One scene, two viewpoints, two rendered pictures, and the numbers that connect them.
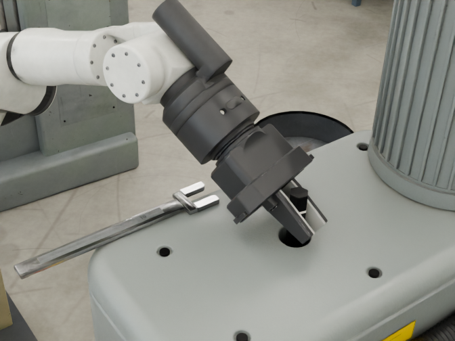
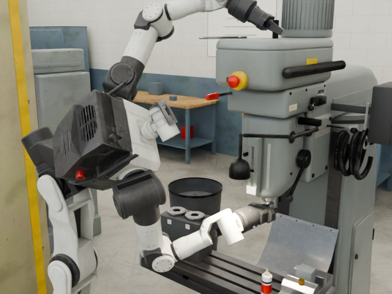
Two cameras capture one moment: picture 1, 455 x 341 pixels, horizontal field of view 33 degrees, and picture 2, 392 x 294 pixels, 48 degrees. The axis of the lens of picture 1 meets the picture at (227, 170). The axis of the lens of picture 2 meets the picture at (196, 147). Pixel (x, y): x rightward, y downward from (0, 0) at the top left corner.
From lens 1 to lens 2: 1.18 m
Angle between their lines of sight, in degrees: 27
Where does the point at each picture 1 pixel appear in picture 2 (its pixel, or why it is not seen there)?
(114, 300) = (234, 41)
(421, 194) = (305, 33)
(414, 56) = not seen: outside the picture
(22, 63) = (172, 7)
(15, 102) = (165, 26)
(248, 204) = (265, 17)
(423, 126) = (302, 9)
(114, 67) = not seen: outside the picture
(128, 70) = not seen: outside the picture
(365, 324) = (307, 45)
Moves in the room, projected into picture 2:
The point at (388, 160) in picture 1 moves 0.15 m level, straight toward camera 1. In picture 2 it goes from (291, 28) to (301, 28)
